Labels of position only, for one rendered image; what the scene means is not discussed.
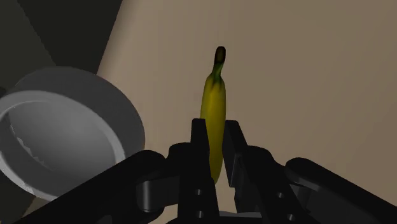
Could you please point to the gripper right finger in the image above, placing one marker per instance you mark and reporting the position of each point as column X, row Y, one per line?
column 254, row 167

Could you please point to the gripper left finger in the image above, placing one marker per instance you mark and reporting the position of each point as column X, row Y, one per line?
column 198, row 161

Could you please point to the yellow banana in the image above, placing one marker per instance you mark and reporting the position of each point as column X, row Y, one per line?
column 214, row 118

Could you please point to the grey bowl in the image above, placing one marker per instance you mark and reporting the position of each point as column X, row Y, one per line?
column 62, row 133

